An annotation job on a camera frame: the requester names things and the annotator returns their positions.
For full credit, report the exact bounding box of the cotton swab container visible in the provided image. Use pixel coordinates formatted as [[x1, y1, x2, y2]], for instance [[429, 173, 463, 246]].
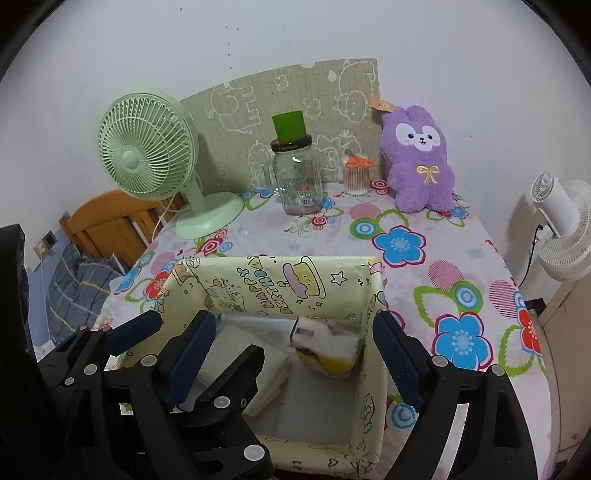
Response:
[[342, 154, 372, 198]]

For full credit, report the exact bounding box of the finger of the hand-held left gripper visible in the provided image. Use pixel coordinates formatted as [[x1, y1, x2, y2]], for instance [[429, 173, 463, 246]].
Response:
[[39, 310, 163, 402], [168, 345, 274, 480]]

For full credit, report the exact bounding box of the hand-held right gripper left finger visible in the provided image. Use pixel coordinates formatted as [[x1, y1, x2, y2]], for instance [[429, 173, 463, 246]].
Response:
[[60, 310, 218, 480]]

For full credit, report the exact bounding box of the yellow-green printed storage box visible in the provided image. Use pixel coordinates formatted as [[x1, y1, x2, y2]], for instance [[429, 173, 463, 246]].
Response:
[[156, 255, 387, 472]]

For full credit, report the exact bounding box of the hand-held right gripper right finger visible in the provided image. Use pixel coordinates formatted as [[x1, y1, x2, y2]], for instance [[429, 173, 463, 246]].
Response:
[[373, 311, 539, 480]]

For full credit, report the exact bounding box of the glass mug jar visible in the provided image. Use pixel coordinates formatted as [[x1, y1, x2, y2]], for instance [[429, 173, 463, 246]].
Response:
[[263, 136, 324, 217]]

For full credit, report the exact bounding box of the green printed board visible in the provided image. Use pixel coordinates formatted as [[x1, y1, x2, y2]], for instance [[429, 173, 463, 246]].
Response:
[[179, 58, 383, 195]]

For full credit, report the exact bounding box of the wooden chair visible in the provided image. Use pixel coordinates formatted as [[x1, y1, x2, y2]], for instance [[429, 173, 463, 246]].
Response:
[[58, 189, 185, 273]]

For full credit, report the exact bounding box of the blue plaid bedding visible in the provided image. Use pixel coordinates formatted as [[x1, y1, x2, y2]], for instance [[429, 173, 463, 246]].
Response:
[[25, 242, 125, 347]]

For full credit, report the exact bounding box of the white fan cable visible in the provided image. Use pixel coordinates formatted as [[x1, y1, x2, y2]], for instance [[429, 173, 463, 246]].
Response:
[[150, 194, 185, 241]]

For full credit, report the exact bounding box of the green plastic cup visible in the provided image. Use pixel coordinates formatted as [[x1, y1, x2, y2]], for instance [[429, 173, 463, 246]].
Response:
[[271, 110, 308, 143]]

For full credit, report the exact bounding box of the white clip fan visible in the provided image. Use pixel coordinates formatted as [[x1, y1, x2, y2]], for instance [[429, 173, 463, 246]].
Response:
[[529, 170, 591, 282]]

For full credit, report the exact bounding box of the purple plush bunny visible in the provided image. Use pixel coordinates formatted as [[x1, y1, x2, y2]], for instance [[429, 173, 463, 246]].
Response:
[[369, 98, 459, 214]]

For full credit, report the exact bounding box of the green desk fan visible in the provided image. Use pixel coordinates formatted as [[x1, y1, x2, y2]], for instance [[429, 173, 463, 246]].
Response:
[[98, 92, 245, 239]]

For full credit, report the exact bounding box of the black power cable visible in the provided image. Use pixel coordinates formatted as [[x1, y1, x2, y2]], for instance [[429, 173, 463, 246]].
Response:
[[516, 224, 543, 287]]

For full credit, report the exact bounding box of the wall outlet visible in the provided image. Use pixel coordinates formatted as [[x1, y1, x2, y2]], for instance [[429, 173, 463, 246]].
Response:
[[32, 233, 57, 259]]

